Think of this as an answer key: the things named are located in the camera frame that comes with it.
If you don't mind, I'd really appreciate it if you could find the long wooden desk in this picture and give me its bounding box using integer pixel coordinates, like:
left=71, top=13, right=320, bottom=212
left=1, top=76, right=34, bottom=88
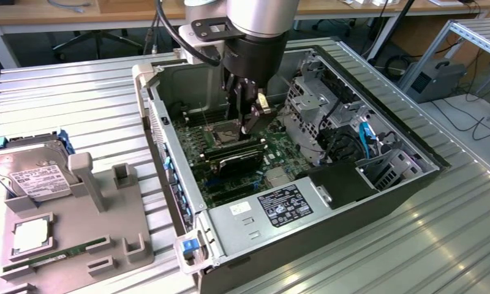
left=0, top=0, right=490, bottom=36

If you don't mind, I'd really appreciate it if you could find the grey box with handle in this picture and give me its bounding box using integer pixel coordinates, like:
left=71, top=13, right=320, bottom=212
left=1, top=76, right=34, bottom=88
left=402, top=58, right=468, bottom=104

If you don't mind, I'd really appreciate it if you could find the black chair base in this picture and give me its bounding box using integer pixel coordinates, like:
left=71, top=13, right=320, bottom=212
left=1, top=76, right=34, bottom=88
left=308, top=18, right=356, bottom=38

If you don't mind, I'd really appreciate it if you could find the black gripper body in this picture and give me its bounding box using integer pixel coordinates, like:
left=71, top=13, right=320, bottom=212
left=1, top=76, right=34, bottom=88
left=222, top=30, right=288, bottom=89

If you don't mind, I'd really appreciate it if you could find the silver hard disk drive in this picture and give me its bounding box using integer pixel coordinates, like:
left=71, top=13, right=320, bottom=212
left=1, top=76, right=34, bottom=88
left=0, top=142, right=74, bottom=203

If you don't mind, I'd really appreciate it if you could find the metal disk bay cage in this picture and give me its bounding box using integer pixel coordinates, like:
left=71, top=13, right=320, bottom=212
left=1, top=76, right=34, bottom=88
left=283, top=75, right=376, bottom=160

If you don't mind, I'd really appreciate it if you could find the blue flat wire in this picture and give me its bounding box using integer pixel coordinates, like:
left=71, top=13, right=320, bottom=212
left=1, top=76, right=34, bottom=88
left=356, top=121, right=379, bottom=160

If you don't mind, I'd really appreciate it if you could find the thick arm cable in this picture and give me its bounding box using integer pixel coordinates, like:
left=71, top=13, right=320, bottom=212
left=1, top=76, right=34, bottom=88
left=154, top=0, right=222, bottom=67

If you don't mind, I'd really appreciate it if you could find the blue disk caddy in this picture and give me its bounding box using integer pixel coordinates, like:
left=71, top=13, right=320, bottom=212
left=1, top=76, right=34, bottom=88
left=0, top=130, right=77, bottom=197

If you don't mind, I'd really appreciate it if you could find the aluminium slat frame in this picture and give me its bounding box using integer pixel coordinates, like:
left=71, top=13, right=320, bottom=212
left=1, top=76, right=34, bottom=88
left=398, top=17, right=490, bottom=92

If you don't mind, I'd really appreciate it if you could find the CPU socket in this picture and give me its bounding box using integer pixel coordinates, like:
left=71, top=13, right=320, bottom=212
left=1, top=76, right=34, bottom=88
left=206, top=121, right=242, bottom=145

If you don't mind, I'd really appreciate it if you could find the green RAM stick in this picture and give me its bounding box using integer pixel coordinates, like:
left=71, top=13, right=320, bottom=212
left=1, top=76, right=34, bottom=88
left=203, top=139, right=266, bottom=159
left=2, top=240, right=109, bottom=272

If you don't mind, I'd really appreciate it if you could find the black slanted pole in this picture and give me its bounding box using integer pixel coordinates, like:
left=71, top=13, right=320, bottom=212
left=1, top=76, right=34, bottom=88
left=366, top=0, right=415, bottom=61

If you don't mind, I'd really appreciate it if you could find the grey power supply unit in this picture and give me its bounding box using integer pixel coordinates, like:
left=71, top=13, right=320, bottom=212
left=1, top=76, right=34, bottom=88
left=206, top=177, right=335, bottom=258

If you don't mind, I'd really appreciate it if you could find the green GPU with black fan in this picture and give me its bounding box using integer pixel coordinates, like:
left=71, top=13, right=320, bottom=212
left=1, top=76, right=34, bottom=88
left=201, top=143, right=269, bottom=179

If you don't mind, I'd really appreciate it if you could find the black plastic air shroud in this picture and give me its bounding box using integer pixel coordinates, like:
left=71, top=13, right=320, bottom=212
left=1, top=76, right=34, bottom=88
left=295, top=162, right=379, bottom=211

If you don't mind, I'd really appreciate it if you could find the light blue network cable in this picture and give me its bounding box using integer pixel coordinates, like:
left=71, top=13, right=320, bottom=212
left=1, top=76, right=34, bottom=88
left=46, top=0, right=93, bottom=13

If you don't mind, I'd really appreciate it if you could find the blue case latch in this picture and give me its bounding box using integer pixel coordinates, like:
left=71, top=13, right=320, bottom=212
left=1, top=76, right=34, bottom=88
left=178, top=237, right=199, bottom=257

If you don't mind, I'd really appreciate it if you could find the green motherboard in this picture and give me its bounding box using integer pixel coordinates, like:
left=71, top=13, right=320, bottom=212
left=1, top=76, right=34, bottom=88
left=173, top=102, right=311, bottom=209

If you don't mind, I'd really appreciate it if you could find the black office chair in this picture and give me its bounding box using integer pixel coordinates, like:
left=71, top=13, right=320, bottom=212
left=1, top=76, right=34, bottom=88
left=50, top=29, right=145, bottom=61

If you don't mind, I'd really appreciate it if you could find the open black PC case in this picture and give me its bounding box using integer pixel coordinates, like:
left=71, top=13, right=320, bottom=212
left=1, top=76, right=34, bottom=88
left=131, top=45, right=452, bottom=294

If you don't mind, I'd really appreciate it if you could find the grey parts rack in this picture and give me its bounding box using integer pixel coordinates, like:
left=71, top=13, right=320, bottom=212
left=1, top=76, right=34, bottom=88
left=0, top=152, right=155, bottom=294

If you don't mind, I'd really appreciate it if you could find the black wire bundle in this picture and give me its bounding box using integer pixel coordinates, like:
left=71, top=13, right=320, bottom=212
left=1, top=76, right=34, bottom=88
left=315, top=127, right=366, bottom=163

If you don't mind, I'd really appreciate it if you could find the thin cable with white plug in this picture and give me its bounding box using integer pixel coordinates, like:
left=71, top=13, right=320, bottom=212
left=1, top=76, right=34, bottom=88
left=145, top=18, right=161, bottom=55

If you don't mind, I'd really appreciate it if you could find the silver CPU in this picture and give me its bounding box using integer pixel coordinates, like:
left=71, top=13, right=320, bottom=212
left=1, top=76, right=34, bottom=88
left=11, top=220, right=53, bottom=254

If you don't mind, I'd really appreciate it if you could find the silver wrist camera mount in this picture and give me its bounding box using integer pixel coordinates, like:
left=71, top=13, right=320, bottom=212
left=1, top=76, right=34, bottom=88
left=177, top=17, right=246, bottom=66

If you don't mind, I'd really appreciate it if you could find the silver chipset heatsink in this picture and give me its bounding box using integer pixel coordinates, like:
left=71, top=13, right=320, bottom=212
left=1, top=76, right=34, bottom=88
left=265, top=168, right=296, bottom=187

